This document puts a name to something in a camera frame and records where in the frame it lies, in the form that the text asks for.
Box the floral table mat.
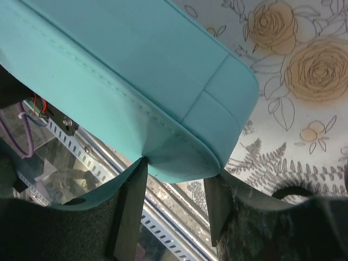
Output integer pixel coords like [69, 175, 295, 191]
[177, 1, 347, 197]

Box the aluminium rail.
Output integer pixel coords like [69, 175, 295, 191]
[16, 97, 218, 261]

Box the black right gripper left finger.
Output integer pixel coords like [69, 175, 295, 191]
[1, 158, 148, 260]

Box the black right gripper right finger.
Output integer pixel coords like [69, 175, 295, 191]
[204, 173, 347, 260]

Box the teal jewelry box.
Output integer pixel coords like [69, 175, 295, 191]
[0, 0, 259, 212]

